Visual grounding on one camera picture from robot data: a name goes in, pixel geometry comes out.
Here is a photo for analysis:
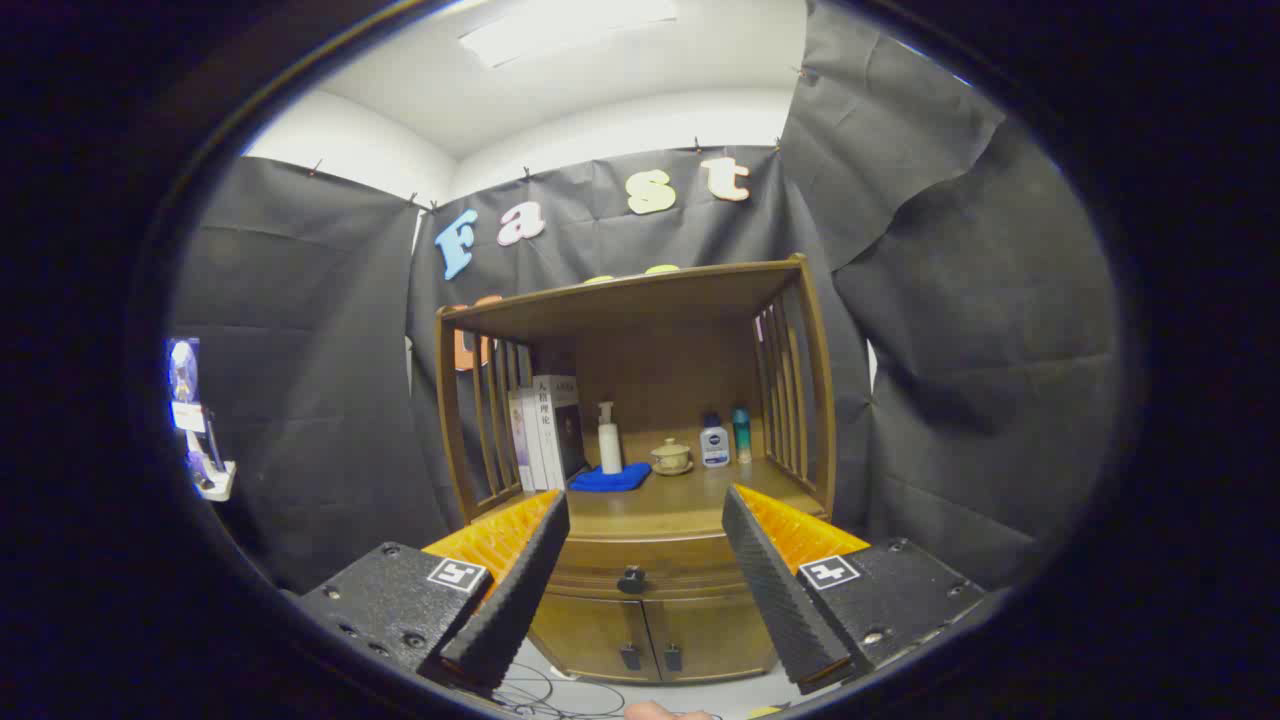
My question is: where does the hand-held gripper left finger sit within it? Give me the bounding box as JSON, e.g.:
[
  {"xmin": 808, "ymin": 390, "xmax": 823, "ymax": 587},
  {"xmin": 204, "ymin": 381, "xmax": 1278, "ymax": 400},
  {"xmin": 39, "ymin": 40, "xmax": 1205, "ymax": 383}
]
[{"xmin": 297, "ymin": 490, "xmax": 571, "ymax": 691}]

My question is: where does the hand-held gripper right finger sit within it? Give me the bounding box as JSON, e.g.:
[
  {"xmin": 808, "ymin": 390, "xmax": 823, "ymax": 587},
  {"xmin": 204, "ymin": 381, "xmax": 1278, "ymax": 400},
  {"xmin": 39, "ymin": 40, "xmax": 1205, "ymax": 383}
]
[{"xmin": 722, "ymin": 484, "xmax": 989, "ymax": 695}]

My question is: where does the wooden drawer with black knob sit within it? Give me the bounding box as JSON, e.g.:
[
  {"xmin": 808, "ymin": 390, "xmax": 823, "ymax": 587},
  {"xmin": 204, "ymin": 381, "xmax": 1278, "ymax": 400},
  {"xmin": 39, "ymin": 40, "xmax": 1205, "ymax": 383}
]
[{"xmin": 545, "ymin": 535, "xmax": 761, "ymax": 601}]

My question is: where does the wooden countertop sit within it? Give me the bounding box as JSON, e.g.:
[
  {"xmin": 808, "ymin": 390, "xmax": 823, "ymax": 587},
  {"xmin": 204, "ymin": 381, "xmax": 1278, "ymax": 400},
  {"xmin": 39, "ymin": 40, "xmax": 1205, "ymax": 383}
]
[{"xmin": 470, "ymin": 458, "xmax": 826, "ymax": 541}]

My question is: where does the wooden cabinet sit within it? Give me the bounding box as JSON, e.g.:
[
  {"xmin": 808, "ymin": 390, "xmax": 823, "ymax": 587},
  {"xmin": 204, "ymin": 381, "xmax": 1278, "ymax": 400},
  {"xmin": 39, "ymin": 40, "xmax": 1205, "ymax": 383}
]
[{"xmin": 436, "ymin": 253, "xmax": 837, "ymax": 685}]

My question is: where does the pale purple book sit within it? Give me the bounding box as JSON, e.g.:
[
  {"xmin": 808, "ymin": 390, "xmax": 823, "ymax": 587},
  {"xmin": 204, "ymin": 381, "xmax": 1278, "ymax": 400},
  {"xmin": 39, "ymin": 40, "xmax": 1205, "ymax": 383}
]
[{"xmin": 508, "ymin": 392, "xmax": 536, "ymax": 493}]

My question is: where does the plain white book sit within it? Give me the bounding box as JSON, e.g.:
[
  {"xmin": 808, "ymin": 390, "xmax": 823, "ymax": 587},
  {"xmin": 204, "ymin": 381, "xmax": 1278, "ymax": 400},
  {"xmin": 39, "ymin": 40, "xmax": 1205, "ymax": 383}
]
[{"xmin": 518, "ymin": 388, "xmax": 549, "ymax": 493}]

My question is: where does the blue cloth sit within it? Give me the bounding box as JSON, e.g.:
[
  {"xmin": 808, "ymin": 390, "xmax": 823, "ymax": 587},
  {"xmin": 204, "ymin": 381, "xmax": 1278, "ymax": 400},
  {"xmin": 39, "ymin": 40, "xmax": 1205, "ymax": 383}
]
[{"xmin": 568, "ymin": 461, "xmax": 653, "ymax": 493}]

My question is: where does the white pump bottle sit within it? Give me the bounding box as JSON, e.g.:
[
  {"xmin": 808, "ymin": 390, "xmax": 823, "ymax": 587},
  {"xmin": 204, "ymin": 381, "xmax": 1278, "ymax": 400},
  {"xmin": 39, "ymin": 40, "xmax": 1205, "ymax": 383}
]
[{"xmin": 597, "ymin": 401, "xmax": 624, "ymax": 475}]

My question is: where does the white book with dark cover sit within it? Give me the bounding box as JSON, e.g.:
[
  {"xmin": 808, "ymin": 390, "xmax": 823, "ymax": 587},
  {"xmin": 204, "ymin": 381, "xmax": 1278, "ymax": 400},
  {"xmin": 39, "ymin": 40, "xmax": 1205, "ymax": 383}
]
[{"xmin": 533, "ymin": 374, "xmax": 589, "ymax": 491}]

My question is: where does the white device stand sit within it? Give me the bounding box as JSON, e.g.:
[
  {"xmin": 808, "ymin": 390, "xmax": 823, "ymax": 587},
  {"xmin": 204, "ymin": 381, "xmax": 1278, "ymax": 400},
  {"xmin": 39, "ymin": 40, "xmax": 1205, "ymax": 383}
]
[{"xmin": 168, "ymin": 338, "xmax": 237, "ymax": 503}]

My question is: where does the ceiling light panel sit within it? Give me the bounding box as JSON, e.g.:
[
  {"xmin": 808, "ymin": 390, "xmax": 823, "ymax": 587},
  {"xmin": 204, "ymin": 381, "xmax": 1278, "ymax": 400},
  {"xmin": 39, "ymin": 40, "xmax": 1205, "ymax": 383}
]
[{"xmin": 458, "ymin": 0, "xmax": 681, "ymax": 69}]

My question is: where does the black cable tangle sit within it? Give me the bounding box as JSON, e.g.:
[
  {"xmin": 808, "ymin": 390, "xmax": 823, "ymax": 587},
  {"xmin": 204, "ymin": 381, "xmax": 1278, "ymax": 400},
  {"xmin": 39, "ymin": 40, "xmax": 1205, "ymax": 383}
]
[{"xmin": 490, "ymin": 660, "xmax": 701, "ymax": 720}]

